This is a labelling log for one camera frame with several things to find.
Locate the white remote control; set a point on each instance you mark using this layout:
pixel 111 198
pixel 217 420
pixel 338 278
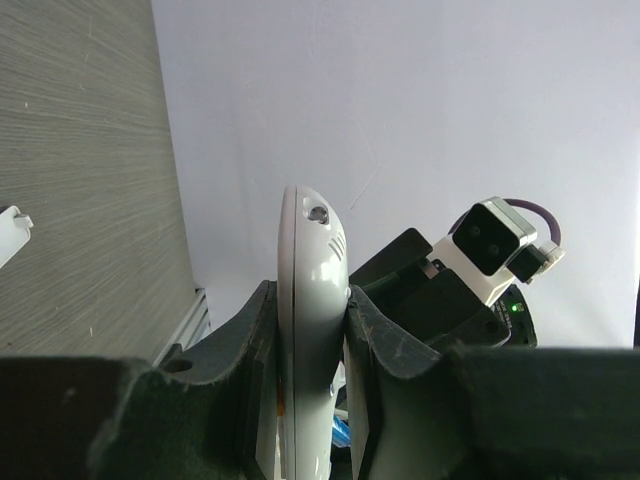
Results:
pixel 313 292

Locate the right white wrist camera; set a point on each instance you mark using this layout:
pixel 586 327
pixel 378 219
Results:
pixel 492 245

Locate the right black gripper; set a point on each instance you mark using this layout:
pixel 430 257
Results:
pixel 439 309

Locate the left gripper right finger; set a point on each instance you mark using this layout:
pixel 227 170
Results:
pixel 486 413

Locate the white battery cover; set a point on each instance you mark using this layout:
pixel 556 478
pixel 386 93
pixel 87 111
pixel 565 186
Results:
pixel 15 232

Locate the blue battery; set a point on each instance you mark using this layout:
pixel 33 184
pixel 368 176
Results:
pixel 341 437

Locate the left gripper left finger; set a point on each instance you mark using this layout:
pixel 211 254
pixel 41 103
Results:
pixel 205 413

